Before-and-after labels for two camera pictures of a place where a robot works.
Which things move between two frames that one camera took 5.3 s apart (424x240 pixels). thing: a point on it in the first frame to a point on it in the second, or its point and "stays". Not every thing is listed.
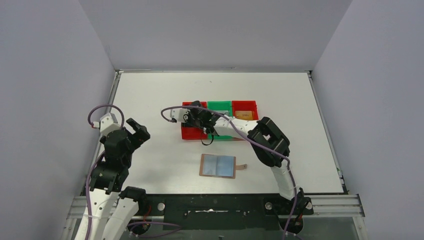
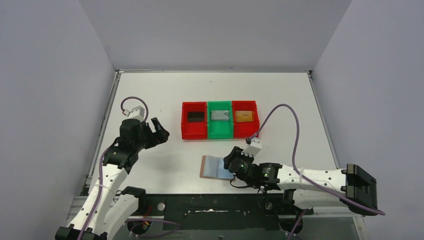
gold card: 244,115 stays
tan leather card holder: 219,166 stays
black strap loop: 207,144 to 238,187
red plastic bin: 190,132 stays
